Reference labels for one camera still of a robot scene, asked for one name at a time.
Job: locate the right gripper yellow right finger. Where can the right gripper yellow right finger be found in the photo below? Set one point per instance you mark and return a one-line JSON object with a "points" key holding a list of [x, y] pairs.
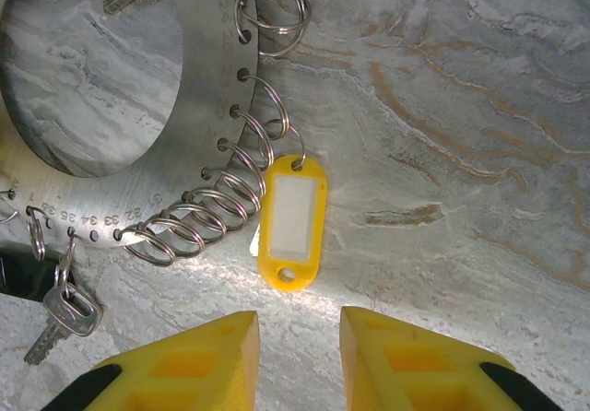
{"points": [[415, 365]]}

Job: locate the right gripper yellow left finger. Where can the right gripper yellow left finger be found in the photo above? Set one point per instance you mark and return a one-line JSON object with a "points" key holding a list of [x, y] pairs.
{"points": [[193, 369]]}

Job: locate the yellow plastic key tag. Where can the yellow plastic key tag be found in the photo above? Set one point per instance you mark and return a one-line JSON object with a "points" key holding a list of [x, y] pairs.
{"points": [[290, 217]]}

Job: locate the black key fob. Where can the black key fob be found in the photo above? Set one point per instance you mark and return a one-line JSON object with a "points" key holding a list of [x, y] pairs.
{"points": [[23, 273]]}

